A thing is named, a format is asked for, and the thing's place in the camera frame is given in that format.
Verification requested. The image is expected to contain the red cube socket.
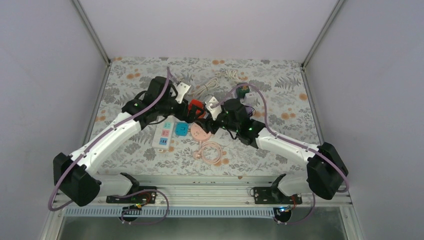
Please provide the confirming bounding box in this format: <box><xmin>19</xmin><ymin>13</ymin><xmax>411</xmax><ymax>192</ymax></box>
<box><xmin>188</xmin><ymin>99</ymin><xmax>206</xmax><ymax>119</ymax></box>

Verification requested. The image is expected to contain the black power adapter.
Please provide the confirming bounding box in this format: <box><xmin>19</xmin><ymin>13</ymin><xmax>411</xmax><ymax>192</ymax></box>
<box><xmin>245</xmin><ymin>105</ymin><xmax>256</xmax><ymax>117</ymax></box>

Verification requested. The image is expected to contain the dark green cube socket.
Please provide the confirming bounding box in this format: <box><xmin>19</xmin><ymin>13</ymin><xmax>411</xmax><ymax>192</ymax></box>
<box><xmin>235</xmin><ymin>82</ymin><xmax>251</xmax><ymax>99</ymax></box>

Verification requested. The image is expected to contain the white cube adapter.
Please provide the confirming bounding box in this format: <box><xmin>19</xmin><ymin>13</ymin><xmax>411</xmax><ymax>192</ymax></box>
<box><xmin>243</xmin><ymin>92</ymin><xmax>258</xmax><ymax>104</ymax></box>

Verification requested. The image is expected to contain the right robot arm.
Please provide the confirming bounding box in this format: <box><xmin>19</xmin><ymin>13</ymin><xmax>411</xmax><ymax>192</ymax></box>
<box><xmin>199</xmin><ymin>96</ymin><xmax>349</xmax><ymax>204</ymax></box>

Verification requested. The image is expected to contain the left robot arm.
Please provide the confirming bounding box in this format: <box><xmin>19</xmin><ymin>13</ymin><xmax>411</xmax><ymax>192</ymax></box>
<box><xmin>49</xmin><ymin>76</ymin><xmax>194</xmax><ymax>207</ymax></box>

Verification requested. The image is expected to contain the pink round power socket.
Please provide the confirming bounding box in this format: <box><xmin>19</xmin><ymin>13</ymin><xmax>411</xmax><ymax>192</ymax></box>
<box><xmin>190</xmin><ymin>123</ymin><xmax>212</xmax><ymax>142</ymax></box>

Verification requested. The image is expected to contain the floral table mat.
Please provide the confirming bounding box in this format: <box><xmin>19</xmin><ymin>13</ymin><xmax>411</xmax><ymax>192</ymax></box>
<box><xmin>86</xmin><ymin>56</ymin><xmax>329</xmax><ymax>177</ymax></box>

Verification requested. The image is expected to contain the small cyan cube socket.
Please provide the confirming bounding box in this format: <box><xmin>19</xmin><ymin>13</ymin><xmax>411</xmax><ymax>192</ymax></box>
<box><xmin>174</xmin><ymin>122</ymin><xmax>189</xmax><ymax>137</ymax></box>

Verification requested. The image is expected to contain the white multicolour power strip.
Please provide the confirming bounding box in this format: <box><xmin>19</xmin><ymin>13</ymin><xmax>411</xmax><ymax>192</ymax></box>
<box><xmin>151</xmin><ymin>116</ymin><xmax>176</xmax><ymax>152</ymax></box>

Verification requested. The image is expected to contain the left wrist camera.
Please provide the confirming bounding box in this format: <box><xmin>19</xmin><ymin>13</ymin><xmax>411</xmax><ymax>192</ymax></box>
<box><xmin>175</xmin><ymin>81</ymin><xmax>192</xmax><ymax>104</ymax></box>

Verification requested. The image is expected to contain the pink coiled cable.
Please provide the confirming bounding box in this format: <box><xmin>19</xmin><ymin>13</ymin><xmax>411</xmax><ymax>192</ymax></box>
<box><xmin>192</xmin><ymin>141</ymin><xmax>223</xmax><ymax>166</ymax></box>

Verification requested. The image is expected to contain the white coiled cable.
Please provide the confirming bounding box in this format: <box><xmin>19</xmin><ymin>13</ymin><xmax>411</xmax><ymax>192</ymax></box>
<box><xmin>188</xmin><ymin>77</ymin><xmax>221</xmax><ymax>99</ymax></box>

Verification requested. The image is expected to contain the white bundled cable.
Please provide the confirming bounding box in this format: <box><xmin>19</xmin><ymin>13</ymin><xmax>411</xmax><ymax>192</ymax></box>
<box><xmin>215</xmin><ymin>68</ymin><xmax>248</xmax><ymax>84</ymax></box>

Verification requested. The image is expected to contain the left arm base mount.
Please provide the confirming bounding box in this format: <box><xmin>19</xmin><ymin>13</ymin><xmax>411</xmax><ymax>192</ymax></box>
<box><xmin>110</xmin><ymin>188</ymin><xmax>170</xmax><ymax>226</ymax></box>

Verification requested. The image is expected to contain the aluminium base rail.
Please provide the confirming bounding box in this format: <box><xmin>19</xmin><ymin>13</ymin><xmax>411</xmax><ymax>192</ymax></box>
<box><xmin>55</xmin><ymin>176</ymin><xmax>353</xmax><ymax>219</ymax></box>

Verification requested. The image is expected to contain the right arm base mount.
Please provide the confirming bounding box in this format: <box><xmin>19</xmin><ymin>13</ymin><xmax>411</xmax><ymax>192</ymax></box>
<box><xmin>248</xmin><ymin>186</ymin><xmax>317</xmax><ymax>226</ymax></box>

